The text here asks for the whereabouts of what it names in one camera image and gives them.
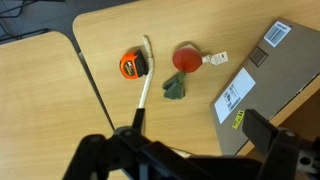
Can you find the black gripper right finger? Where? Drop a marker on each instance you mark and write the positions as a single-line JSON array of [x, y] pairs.
[[276, 150]]

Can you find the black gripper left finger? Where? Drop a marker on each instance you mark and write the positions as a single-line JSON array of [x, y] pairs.
[[91, 153]]

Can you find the brown cardboard box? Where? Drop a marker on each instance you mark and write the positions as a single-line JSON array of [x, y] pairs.
[[280, 66]]

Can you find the orange black measuring tape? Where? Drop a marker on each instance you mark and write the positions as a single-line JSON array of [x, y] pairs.
[[131, 65]]

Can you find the red turnip plushie green leaves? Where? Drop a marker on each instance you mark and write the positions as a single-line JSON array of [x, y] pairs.
[[186, 60]]

